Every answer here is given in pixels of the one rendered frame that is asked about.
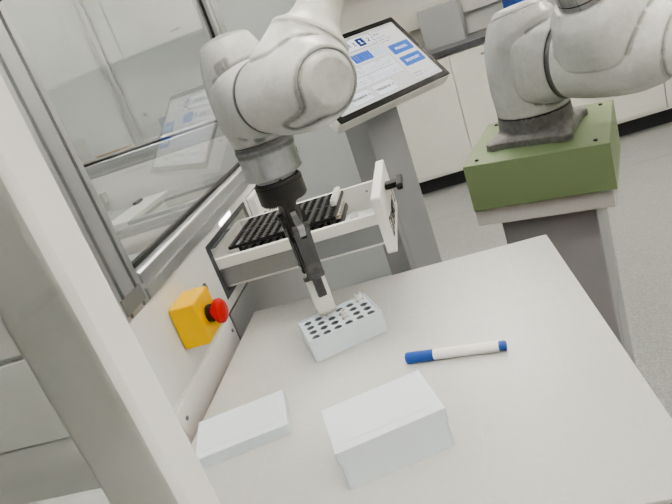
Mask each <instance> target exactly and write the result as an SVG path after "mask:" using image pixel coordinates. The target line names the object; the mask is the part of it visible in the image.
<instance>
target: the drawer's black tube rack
mask: <svg viewBox="0 0 672 504"><path fill-rule="evenodd" d="M331 196H332V194H329V195H325V196H322V197H319V198H315V199H312V200H309V201H305V202H302V203H299V204H297V205H299V206H300V208H301V209H302V208H303V209H304V212H305V214H306V217H307V218H306V221H307V222H308V223H309V225H310V226H309V227H310V231H312V230H315V229H319V228H322V227H326V226H329V225H333V224H336V223H340V222H343V221H345V219H346V215H347V211H348V204H347V203H345V205H344V209H343V211H342V212H343V213H342V215H341V218H340V219H335V220H331V221H328V222H327V221H326V217H327V214H328V211H329V208H330V205H331V204H330V200H331ZM278 212H279V210H276V211H272V212H269V213H266V214H262V215H259V216H256V217H252V218H249V219H248V221H247V222H246V223H245V225H244V226H243V227H242V229H241V230H240V232H239V233H238V234H237V236H236V237H235V239H234V240H233V241H232V243H231V244H230V246H229V247H228V249H229V250H232V249H235V248H239V250H240V251H243V250H247V249H250V248H253V247H257V246H260V245H264V244H267V243H271V242H274V241H278V240H281V239H284V238H287V237H286V235H285V233H284V230H283V227H282V225H281V224H280V223H279V221H278V219H277V216H276V214H277V213H278ZM242 246H243V247H242Z"/></svg>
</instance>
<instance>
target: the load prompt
mask: <svg viewBox="0 0 672 504"><path fill-rule="evenodd" d="M346 42H347V44H348V46H349V52H348V53H351V52H354V51H357V50H359V49H362V48H364V47H367V46H370V45H372V44H375V43H377V42H376V41H375V40H374V39H373V38H372V37H371V36H370V35H369V34H368V33H366V34H363V35H360V36H358V37H355V38H352V39H349V40H347V41H346Z"/></svg>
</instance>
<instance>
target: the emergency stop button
mask: <svg viewBox="0 0 672 504"><path fill-rule="evenodd" d="M209 311H210V315H211V317H212V318H213V319H215V320H216V322H218V323H224V322H226V321H227V319H228V317H229V310H228V306H227V304H226V302H225V301H224V300H223V299H221V298H216V299H214V300H213V301H212V303H211V307H210V309H209Z"/></svg>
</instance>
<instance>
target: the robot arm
mask: <svg viewBox="0 0 672 504"><path fill-rule="evenodd" d="M344 2H345V0H297V1H296V3H295V5H294V6H293V8H292V9H291V10H290V11H289V12H288V13H286V14H284V15H280V16H276V17H274V18H273V19H272V21H271V24H270V26H269V27H268V29H267V31H266V32H265V34H264V36H263V37H262V39H261V41H260V42H259V41H258V40H257V39H256V38H255V36H254V35H253V34H252V33H250V32H249V31H248V30H245V29H239V30H235V31H231V32H227V33H224V34H221V35H219V36H217V37H215V38H213V39H212V40H210V41H209V42H207V43H206V44H205V45H204V46H203V47H202V48H201V49H200V52H199V58H200V69H201V75H202V80H203V85H204V89H205V92H206V95H207V98H208V101H209V103H210V106H211V109H212V111H213V113H214V116H215V118H216V121H217V123H218V125H219V127H220V129H221V131H222V133H223V134H224V135H225V137H226V138H227V139H228V140H229V142H230V144H231V145H232V147H233V149H234V151H235V156H236V158H237V159H238V162H239V164H240V167H241V169H242V172H243V174H244V177H245V179H246V182H247V183H248V184H251V185H254V184H256V185H255V188H254V189H255V192H256V194H257V197H258V199H259V202H260V204H261V206H262V207H263V208H265V209H272V208H276V207H278V209H279V212H278V213H277V214H276V216H277V219H278V221H279V223H280V224H281V225H282V227H283V230H284V233H285V235H286V237H287V238H288V240H289V242H290V245H291V247H292V250H293V252H294V255H295V257H296V259H297V262H298V263H297V264H298V266H299V267H300V268H301V271H302V273H303V274H304V275H303V277H304V278H303V280H304V282H305V283H306V285H307V288H308V290H309V293H310V295H311V298H312V300H313V303H314V306H315V308H316V311H317V312H318V313H319V315H320V317H322V316H324V315H327V314H329V313H331V312H333V311H336V310H337V308H336V305H335V302H334V299H333V297H332V294H331V291H330V289H329V286H328V283H327V281H326V278H325V271H324V270H323V267H322V264H321V261H320V258H319V255H318V252H317V249H316V246H315V243H314V241H313V238H312V234H311V231H310V227H309V226H310V225H309V223H308V222H307V221H306V218H307V217H306V214H305V212H304V209H303V208H302V209H301V208H300V206H299V205H297V204H296V201H297V199H298V198H301V197H302V196H304V195H305V194H306V192H307V188H306V185H305V182H304V179H303V177H302V174H301V171H299V170H297V169H298V168H299V167H300V166H301V164H302V161H301V159H300V157H299V154H298V151H297V146H296V144H295V141H294V136H293V135H298V134H303V133H307V132H311V131H315V130H318V129H321V128H323V127H325V126H327V125H329V124H331V123H333V122H334V121H335V120H337V119H338V118H339V117H340V116H341V115H342V114H343V113H344V112H345V111H346V110H347V109H348V107H349V106H350V104H351V102H352V100H353V98H354V95H355V92H356V88H357V73H356V68H355V65H354V63H353V60H352V58H351V57H350V55H349V53H348V52H349V46H348V44H347V42H346V41H345V39H344V38H343V36H342V33H341V20H342V14H343V8H344ZM555 3H556V5H555V7H554V6H553V5H552V4H551V3H549V2H547V1H546V0H524V1H521V2H519V3H516V4H514V5H511V6H509V7H507V8H504V9H502V10H500V11H498V12H496V13H494V14H493V16H492V18H491V20H490V22H489V24H488V26H487V30H486V36H485V45H484V58H485V66H486V73H487V78H488V83H489V88H490V92H491V96H492V100H493V103H494V106H495V109H496V113H497V117H498V125H499V131H498V133H497V135H496V136H495V137H494V138H493V139H492V140H491V141H490V142H488V143H487V144H486V148H487V151H488V152H494V151H498V150H502V149H509V148H516V147H524V146H531V145H539V144H546V143H562V142H567V141H570V140H572V139H573V138H574V137H573V133H574V131H575V130H576V128H577V126H578V125H579V123H580V122H581V120H582V119H583V117H585V116H586V115H588V108H587V107H575V108H573V106H572V103H571V99H570V98H605V97H615V96H623V95H629V94H635V93H639V92H642V91H645V90H648V89H651V88H653V87H655V86H658V85H660V84H662V83H664V82H666V81H668V80H669V79H670V78H671V77H672V1H671V0H555Z"/></svg>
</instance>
